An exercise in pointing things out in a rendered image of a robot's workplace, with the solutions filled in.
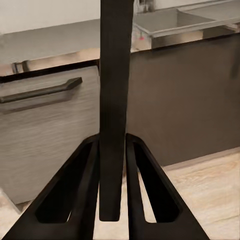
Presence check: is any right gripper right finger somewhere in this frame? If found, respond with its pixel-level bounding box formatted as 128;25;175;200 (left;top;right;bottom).
125;133;210;240

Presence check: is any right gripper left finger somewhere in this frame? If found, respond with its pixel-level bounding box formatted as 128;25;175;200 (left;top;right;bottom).
1;133;100;240

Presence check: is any poster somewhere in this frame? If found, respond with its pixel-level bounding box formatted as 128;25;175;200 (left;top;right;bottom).
98;0;134;222

